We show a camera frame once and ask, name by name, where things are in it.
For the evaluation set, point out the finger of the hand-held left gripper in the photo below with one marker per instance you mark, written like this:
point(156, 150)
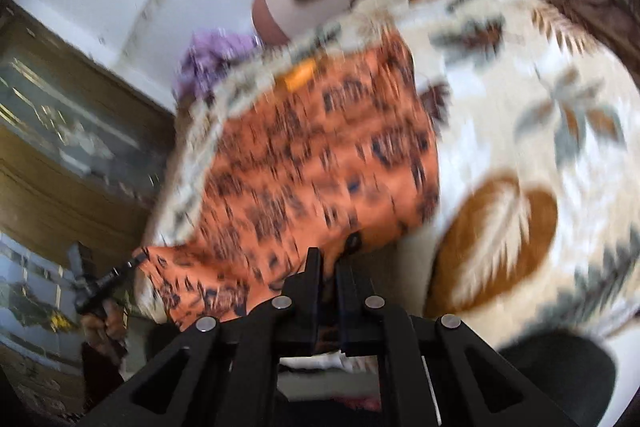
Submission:
point(127, 265)

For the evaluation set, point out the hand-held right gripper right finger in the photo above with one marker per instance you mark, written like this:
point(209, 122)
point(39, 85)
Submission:
point(350, 272)

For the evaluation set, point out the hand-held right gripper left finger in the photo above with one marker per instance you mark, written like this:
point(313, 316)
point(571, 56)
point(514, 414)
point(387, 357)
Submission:
point(311, 277)

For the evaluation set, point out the orange black floral cloth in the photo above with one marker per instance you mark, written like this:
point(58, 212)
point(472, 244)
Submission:
point(300, 157)

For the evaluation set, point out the person's left hand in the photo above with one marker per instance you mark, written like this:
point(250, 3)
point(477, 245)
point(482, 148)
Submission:
point(107, 324)

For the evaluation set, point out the wooden glass-door cabinet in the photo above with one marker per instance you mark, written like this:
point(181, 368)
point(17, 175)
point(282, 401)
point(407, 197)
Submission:
point(65, 147)

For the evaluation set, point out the cream leaf-print blanket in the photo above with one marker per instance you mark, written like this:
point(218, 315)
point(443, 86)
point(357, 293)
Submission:
point(500, 107)

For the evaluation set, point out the purple floral cloth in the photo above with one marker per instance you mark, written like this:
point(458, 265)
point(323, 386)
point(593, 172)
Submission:
point(212, 57)

